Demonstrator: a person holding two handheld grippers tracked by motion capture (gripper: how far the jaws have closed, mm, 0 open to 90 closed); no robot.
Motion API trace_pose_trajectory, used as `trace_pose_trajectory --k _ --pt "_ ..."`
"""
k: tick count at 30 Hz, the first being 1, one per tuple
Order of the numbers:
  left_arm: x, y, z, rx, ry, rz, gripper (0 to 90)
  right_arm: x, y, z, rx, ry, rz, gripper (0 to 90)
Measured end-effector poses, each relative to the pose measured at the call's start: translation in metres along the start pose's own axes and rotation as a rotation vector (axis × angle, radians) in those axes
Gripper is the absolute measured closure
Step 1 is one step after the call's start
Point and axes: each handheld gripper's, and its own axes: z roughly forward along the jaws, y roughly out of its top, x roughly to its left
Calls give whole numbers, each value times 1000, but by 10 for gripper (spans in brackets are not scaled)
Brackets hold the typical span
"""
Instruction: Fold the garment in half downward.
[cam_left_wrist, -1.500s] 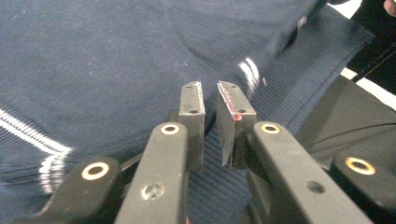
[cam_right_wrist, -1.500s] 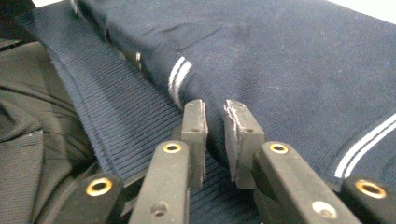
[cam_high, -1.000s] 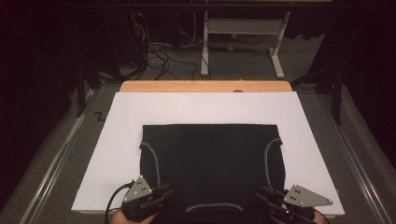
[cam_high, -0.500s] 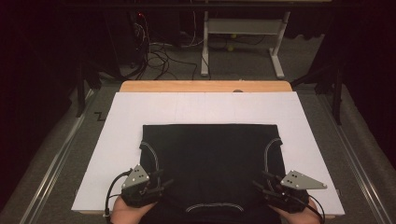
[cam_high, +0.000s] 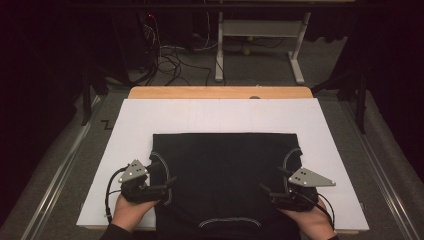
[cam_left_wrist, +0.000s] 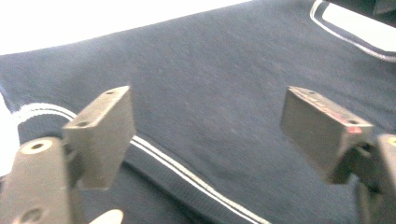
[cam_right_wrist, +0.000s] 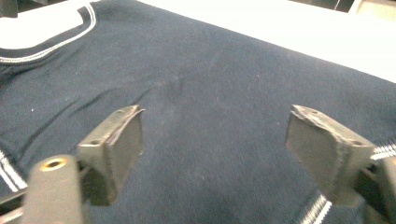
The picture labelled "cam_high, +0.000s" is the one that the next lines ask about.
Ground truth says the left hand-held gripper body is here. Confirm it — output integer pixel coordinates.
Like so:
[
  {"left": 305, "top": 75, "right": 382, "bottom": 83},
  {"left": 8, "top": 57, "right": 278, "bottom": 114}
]
[{"left": 118, "top": 159, "right": 168, "bottom": 205}]

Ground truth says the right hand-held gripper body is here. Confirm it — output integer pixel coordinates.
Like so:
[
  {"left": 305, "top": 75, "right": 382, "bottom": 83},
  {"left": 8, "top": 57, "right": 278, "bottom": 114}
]
[{"left": 269, "top": 167, "right": 337, "bottom": 213}]

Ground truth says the black knit vest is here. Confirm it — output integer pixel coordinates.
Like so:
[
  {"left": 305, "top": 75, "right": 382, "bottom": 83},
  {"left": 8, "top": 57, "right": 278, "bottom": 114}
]
[{"left": 141, "top": 132, "right": 305, "bottom": 240}]

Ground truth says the person's left hand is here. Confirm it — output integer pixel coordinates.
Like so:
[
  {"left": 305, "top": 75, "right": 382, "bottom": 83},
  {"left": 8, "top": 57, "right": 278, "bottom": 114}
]
[{"left": 110, "top": 193, "right": 161, "bottom": 233}]

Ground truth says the person's right hand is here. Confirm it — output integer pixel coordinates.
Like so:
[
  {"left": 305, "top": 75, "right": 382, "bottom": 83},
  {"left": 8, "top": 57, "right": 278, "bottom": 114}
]
[{"left": 278, "top": 197, "right": 335, "bottom": 240}]

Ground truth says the wooden table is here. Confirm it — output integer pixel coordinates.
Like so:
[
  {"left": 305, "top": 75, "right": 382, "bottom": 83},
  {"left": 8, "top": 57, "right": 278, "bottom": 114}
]
[{"left": 83, "top": 85, "right": 360, "bottom": 236}]

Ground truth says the white board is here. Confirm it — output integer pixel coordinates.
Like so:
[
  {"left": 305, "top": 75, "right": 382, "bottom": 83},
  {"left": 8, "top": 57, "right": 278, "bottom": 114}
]
[{"left": 76, "top": 98, "right": 370, "bottom": 232}]

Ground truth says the black metal stand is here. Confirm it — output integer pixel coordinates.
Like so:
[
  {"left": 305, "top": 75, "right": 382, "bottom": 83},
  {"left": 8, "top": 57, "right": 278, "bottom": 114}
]
[
  {"left": 80, "top": 64, "right": 112, "bottom": 127},
  {"left": 311, "top": 65, "right": 370, "bottom": 135}
]

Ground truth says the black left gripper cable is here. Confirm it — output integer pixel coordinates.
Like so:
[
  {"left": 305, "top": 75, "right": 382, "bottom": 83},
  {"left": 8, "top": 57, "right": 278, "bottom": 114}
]
[{"left": 104, "top": 165, "right": 130, "bottom": 224}]

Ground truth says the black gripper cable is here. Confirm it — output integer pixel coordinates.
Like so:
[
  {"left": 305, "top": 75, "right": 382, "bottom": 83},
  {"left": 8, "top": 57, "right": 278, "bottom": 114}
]
[
  {"left": 316, "top": 192, "right": 336, "bottom": 231},
  {"left": 104, "top": 165, "right": 130, "bottom": 224}
]

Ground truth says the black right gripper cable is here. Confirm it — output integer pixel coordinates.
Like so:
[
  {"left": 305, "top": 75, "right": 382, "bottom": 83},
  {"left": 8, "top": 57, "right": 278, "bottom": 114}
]
[{"left": 316, "top": 192, "right": 336, "bottom": 231}]

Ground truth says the metal floor rail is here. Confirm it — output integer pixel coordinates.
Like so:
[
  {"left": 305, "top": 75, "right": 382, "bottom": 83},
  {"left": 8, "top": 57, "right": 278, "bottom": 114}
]
[
  {"left": 19, "top": 94, "right": 103, "bottom": 240},
  {"left": 339, "top": 99, "right": 422, "bottom": 240}
]

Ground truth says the tangle of floor cables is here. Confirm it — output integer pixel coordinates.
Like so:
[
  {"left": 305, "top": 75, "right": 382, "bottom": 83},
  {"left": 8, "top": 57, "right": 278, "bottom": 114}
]
[{"left": 139, "top": 12, "right": 214, "bottom": 87}]

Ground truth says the white metal desk frame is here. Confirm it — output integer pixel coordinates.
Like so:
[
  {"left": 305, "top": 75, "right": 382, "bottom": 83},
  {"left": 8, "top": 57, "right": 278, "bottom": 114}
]
[{"left": 214, "top": 11, "right": 312, "bottom": 85}]

